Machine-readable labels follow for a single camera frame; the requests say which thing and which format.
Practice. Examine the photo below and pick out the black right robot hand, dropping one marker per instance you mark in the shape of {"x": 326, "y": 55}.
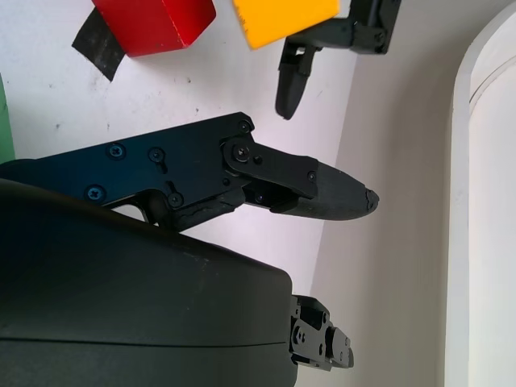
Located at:
{"x": 141, "y": 290}

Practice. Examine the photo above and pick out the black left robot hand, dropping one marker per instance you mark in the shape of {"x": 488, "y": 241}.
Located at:
{"x": 363, "y": 28}

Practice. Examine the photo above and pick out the yellow wooden block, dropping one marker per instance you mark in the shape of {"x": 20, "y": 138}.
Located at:
{"x": 282, "y": 20}

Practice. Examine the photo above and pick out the red wooden block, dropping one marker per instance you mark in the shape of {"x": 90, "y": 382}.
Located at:
{"x": 153, "y": 24}

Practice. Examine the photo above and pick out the green wooden block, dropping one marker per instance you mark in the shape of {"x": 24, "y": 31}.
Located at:
{"x": 5, "y": 121}

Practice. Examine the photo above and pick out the black tape strip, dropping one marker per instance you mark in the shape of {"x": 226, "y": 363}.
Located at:
{"x": 96, "y": 48}

